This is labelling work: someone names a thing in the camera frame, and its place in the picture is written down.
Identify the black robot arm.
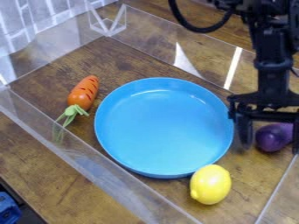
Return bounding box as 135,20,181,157
214,0,299,154

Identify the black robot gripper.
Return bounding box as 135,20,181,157
229,90,299,154

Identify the orange toy carrot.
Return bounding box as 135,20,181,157
53,74,99,143

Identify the blue round tray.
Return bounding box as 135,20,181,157
95,78,234,179

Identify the clear acrylic enclosure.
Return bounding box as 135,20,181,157
0,0,299,224

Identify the black cable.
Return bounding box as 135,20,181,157
167,0,238,34

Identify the blue plastic object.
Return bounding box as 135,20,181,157
0,192,22,224

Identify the purple toy eggplant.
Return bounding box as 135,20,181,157
257,122,294,152

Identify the yellow toy lemon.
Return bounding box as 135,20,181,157
190,164,232,205

